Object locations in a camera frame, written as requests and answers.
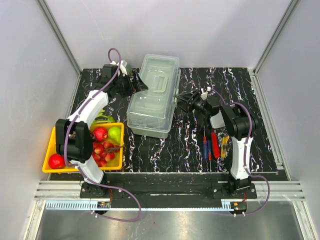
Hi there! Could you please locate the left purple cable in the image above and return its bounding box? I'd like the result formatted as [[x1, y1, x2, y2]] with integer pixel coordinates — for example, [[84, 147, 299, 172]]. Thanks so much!
[[63, 47, 143, 223]]

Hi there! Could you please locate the green pear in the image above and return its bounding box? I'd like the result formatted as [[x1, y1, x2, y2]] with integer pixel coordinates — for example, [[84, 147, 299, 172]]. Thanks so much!
[[108, 126, 122, 143]]

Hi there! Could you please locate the yellow fruit bin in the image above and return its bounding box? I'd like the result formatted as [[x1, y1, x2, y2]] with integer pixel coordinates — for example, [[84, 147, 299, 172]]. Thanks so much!
[[42, 122, 125, 174]]

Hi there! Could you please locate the purple cable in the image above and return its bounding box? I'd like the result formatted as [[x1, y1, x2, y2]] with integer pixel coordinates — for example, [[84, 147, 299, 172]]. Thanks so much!
[[63, 47, 143, 223], [211, 87, 271, 217]]

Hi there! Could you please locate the red pomegranate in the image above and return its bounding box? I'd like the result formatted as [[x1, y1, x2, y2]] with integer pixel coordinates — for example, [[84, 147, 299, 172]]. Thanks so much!
[[48, 153, 66, 170]]

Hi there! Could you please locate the red cherry bunch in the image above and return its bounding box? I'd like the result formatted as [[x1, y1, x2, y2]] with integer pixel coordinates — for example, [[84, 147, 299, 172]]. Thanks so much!
[[92, 141, 122, 168]]

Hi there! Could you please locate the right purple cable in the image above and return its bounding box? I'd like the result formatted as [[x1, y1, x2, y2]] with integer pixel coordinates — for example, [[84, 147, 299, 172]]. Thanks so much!
[[211, 87, 271, 217]]

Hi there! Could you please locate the green celery stalk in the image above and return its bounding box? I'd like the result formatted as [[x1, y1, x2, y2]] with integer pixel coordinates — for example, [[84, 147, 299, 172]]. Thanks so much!
[[92, 109, 115, 125]]

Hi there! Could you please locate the blue screwdriver long shaft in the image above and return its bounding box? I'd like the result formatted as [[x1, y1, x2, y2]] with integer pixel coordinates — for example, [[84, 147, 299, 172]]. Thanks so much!
[[202, 127, 208, 160]]

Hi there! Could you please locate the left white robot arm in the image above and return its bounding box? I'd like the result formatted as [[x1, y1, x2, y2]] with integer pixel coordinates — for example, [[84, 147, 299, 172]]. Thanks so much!
[[55, 60, 148, 184]]

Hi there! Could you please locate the aluminium frame rail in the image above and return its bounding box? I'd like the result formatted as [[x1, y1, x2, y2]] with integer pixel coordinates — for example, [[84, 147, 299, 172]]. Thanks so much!
[[34, 181, 305, 212]]

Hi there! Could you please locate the green melon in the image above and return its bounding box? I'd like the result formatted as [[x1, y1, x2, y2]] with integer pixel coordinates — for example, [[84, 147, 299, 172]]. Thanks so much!
[[122, 61, 132, 76]]

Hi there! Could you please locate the yellow utility knife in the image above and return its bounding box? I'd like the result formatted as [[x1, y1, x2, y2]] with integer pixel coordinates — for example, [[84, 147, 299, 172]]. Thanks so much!
[[220, 135, 230, 161]]

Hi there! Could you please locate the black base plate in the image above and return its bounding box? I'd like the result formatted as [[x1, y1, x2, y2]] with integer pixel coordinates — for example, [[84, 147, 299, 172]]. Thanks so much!
[[79, 172, 258, 201]]

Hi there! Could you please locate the blue screwdriver red tip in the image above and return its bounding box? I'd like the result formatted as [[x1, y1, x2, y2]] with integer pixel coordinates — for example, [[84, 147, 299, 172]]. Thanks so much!
[[207, 140, 212, 172]]

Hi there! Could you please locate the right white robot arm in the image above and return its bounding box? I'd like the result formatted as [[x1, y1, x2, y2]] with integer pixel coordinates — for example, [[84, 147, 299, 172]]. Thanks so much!
[[175, 89, 259, 195]]

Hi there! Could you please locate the red folding knife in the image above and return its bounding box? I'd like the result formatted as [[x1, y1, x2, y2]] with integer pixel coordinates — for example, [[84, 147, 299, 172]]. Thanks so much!
[[211, 132, 221, 159]]

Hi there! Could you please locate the red apple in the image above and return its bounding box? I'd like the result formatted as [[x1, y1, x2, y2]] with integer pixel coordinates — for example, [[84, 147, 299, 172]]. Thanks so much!
[[92, 127, 108, 142]]

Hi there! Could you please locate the translucent plastic tool box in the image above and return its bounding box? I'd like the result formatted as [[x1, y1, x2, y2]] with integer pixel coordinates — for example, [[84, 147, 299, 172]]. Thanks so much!
[[126, 54, 181, 139]]

